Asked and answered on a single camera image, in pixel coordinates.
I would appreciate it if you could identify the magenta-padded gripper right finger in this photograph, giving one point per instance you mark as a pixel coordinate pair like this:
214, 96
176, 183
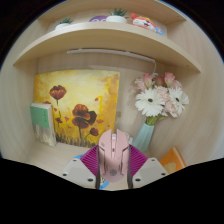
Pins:
150, 170

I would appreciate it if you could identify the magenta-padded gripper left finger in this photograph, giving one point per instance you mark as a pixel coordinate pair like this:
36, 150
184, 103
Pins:
78, 171

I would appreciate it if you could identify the pink computer mouse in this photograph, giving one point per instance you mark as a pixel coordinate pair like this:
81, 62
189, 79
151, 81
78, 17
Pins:
113, 156

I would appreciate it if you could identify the orange book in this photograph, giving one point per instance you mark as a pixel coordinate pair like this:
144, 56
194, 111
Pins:
173, 161

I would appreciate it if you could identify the pale teal faceted vase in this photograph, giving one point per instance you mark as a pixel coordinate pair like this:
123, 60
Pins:
144, 138

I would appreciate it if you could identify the green and beige book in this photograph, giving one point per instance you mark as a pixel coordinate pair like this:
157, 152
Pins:
41, 121

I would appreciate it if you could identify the pink and white flower bouquet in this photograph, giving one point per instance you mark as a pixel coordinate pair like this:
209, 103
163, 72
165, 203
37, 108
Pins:
150, 101

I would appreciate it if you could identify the yellow poppy flower painting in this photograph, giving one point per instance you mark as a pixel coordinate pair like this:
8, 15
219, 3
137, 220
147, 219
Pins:
80, 96

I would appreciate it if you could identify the white light bar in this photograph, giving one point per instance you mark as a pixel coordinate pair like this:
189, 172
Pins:
106, 53

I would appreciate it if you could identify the wooden shelf with ornaments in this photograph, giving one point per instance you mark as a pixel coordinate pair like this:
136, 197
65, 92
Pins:
106, 38

